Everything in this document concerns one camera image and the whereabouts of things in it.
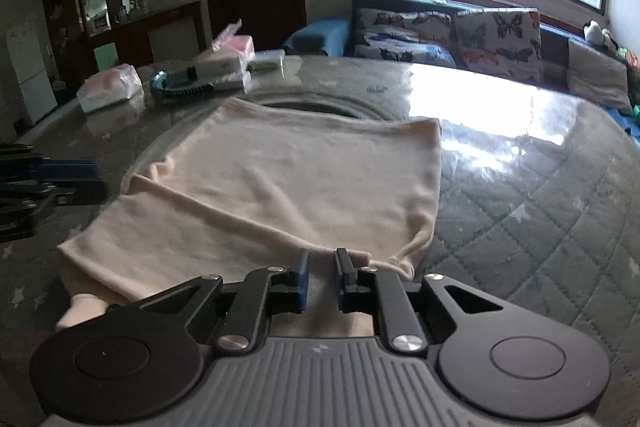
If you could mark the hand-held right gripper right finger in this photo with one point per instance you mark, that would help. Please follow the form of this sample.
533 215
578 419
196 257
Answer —
343 284

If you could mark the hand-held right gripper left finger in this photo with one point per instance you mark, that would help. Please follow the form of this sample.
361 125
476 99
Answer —
302 279

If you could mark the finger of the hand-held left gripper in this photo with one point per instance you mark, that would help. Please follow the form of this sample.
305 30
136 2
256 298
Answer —
65 170
60 193

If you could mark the cream knit garment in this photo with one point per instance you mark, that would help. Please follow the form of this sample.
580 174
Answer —
275 187

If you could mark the pink white soft tissue pack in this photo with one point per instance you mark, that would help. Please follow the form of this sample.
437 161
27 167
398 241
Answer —
110 88

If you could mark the white refrigerator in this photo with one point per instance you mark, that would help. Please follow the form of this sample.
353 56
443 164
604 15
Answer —
30 72

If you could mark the teal black brush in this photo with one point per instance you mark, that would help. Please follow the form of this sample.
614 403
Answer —
172 87

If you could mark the dark wooden sideboard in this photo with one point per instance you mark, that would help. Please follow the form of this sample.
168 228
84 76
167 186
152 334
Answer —
165 32

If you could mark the white box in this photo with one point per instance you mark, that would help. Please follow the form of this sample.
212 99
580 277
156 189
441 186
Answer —
220 63

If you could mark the small pale green packet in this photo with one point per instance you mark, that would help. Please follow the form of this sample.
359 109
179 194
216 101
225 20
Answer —
267 61

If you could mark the blue butterfly print cushion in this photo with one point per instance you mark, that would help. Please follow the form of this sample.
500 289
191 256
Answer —
405 54

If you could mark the blue sofa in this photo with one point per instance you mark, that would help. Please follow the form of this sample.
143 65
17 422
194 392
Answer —
320 38

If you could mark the white butterfly print cushion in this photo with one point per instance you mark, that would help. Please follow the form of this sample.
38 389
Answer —
405 24

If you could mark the large butterfly print pillow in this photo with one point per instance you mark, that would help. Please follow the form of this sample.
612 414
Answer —
500 44

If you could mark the plain grey pillow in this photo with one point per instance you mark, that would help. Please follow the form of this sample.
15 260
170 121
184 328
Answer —
597 74

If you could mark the panda plush toy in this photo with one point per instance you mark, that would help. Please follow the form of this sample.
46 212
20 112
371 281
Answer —
597 34

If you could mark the pink green plush toy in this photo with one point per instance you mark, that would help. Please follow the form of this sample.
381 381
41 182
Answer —
630 57

